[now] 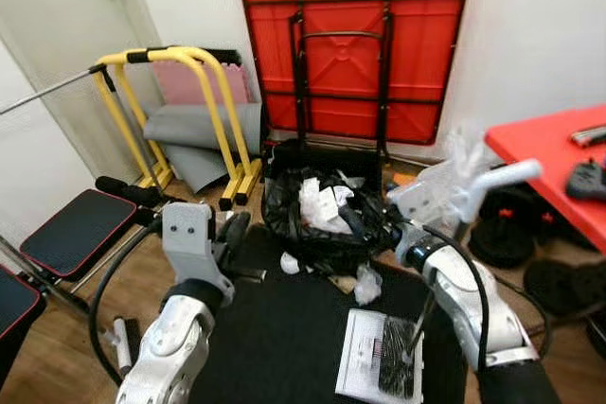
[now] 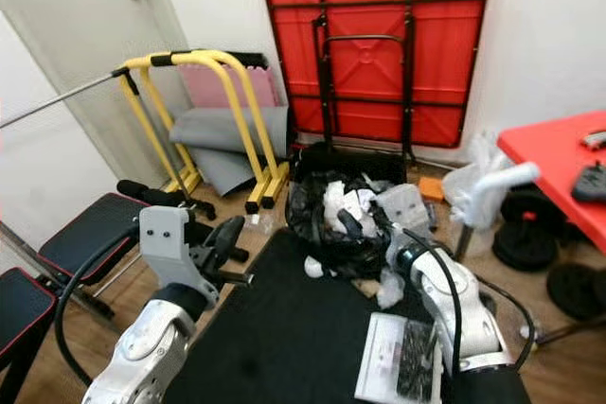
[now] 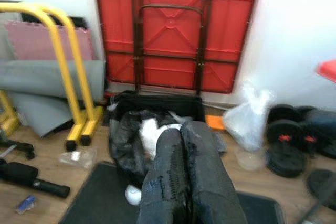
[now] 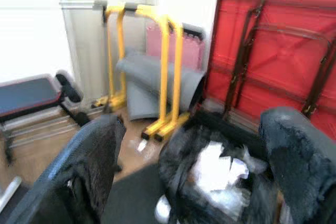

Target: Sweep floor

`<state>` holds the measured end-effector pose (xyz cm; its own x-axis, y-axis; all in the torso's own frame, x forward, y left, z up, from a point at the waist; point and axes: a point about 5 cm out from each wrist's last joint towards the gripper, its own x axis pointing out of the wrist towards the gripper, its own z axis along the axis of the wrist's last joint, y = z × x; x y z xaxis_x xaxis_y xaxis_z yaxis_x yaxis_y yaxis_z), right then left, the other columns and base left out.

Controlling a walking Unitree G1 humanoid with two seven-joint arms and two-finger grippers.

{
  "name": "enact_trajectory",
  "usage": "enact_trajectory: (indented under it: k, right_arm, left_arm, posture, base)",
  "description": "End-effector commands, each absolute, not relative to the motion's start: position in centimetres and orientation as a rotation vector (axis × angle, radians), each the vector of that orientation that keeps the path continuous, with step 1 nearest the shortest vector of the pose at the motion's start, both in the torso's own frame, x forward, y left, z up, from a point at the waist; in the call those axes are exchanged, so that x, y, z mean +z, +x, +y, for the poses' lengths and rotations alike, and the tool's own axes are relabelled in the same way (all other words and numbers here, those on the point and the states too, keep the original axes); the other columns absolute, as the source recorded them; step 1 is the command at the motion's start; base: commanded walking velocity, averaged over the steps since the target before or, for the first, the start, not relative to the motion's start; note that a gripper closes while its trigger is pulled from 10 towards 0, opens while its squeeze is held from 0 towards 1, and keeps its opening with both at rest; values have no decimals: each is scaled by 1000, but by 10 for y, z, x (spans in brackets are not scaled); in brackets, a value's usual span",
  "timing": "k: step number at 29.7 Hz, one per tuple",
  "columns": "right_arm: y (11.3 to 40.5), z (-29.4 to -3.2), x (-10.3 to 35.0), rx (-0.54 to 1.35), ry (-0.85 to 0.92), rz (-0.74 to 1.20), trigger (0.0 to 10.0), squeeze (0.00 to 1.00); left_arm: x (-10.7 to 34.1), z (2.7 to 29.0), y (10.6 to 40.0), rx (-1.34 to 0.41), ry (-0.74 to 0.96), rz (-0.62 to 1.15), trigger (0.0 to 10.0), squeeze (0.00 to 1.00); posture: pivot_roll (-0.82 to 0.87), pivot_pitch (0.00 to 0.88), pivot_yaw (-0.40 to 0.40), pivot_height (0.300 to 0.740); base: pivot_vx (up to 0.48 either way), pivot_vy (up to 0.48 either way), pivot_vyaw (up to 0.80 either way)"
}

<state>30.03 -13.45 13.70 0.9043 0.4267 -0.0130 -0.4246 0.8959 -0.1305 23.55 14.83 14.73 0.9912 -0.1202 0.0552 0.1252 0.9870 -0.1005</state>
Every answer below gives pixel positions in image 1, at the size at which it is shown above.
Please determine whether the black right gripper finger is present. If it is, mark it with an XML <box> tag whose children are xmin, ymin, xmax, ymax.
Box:
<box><xmin>339</xmin><ymin>205</ymin><xmax>373</xmax><ymax>245</ymax></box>

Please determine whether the black floor mat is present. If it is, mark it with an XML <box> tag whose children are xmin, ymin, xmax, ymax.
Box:
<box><xmin>185</xmin><ymin>224</ymin><xmax>493</xmax><ymax>404</ymax></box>

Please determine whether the black bin bag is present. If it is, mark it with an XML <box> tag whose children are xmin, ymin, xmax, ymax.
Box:
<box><xmin>263</xmin><ymin>167</ymin><xmax>403</xmax><ymax>277</ymax></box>

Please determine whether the crumpled clear plastic wrap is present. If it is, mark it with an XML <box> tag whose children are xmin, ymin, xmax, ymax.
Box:
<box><xmin>353</xmin><ymin>265</ymin><xmax>384</xmax><ymax>307</ymax></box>

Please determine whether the small crumpled white paper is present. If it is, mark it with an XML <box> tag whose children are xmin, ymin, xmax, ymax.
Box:
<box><xmin>279</xmin><ymin>251</ymin><xmax>302</xmax><ymax>275</ymax></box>

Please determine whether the black weight plate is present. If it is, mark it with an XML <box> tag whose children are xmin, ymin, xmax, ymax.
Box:
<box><xmin>568</xmin><ymin>262</ymin><xmax>606</xmax><ymax>308</ymax></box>
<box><xmin>471</xmin><ymin>229</ymin><xmax>526</xmax><ymax>271</ymax></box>
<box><xmin>478</xmin><ymin>198</ymin><xmax>533</xmax><ymax>246</ymax></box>
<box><xmin>524</xmin><ymin>257</ymin><xmax>585</xmax><ymax>317</ymax></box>

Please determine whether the black foam bench roller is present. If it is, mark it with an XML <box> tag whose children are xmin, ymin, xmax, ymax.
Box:
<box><xmin>95</xmin><ymin>175</ymin><xmax>164</xmax><ymax>211</ymax></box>

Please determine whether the grey rolled mat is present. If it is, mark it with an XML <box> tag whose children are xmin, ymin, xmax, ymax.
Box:
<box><xmin>142</xmin><ymin>101</ymin><xmax>264</xmax><ymax>192</ymax></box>

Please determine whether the white plastic bag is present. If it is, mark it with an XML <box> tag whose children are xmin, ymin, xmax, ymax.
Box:
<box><xmin>417</xmin><ymin>125</ymin><xmax>503</xmax><ymax>225</ymax></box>

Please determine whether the white plastic tube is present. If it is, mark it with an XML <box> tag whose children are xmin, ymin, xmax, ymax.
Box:
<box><xmin>112</xmin><ymin>319</ymin><xmax>134</xmax><ymax>378</ymax></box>

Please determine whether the short black bench seat pad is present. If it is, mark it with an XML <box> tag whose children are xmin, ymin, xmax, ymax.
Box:
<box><xmin>19</xmin><ymin>188</ymin><xmax>141</xmax><ymax>280</ymax></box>

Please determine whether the pink foam mat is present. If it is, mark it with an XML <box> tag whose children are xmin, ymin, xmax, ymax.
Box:
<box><xmin>154</xmin><ymin>61</ymin><xmax>255</xmax><ymax>107</ymax></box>

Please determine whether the red folded table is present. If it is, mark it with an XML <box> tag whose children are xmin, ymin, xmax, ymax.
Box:
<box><xmin>232</xmin><ymin>0</ymin><xmax>474</xmax><ymax>148</ymax></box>

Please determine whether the dark grey handheld controller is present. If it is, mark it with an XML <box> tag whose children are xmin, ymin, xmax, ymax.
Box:
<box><xmin>566</xmin><ymin>160</ymin><xmax>606</xmax><ymax>202</ymax></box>

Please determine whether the long black bench backrest pad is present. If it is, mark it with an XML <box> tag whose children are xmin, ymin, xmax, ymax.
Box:
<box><xmin>0</xmin><ymin>267</ymin><xmax>46</xmax><ymax>386</ymax></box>

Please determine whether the white door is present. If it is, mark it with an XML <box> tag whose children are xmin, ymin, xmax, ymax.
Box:
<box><xmin>0</xmin><ymin>0</ymin><xmax>167</xmax><ymax>187</ymax></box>

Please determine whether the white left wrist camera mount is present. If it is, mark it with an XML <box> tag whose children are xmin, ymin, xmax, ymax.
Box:
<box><xmin>163</xmin><ymin>202</ymin><xmax>235</xmax><ymax>306</ymax></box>

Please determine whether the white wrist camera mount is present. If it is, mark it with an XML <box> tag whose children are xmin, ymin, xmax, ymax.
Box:
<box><xmin>388</xmin><ymin>172</ymin><xmax>467</xmax><ymax>227</ymax></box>
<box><xmin>163</xmin><ymin>202</ymin><xmax>235</xmax><ymax>306</ymax></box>

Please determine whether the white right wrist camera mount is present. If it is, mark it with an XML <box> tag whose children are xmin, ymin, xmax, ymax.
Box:
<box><xmin>388</xmin><ymin>172</ymin><xmax>467</xmax><ymax>227</ymax></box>

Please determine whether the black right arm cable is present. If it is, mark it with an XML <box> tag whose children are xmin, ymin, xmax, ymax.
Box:
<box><xmin>405</xmin><ymin>222</ymin><xmax>493</xmax><ymax>372</ymax></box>

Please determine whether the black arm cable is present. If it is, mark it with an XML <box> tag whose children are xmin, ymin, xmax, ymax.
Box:
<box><xmin>405</xmin><ymin>222</ymin><xmax>493</xmax><ymax>372</ymax></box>
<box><xmin>88</xmin><ymin>220</ymin><xmax>169</xmax><ymax>388</ymax></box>

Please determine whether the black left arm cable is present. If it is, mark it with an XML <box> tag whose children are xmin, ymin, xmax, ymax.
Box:
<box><xmin>88</xmin><ymin>220</ymin><xmax>169</xmax><ymax>388</ymax></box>

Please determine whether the yellow tubular exercise frame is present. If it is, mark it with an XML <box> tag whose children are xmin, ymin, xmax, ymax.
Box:
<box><xmin>90</xmin><ymin>44</ymin><xmax>264</xmax><ymax>211</ymax></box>

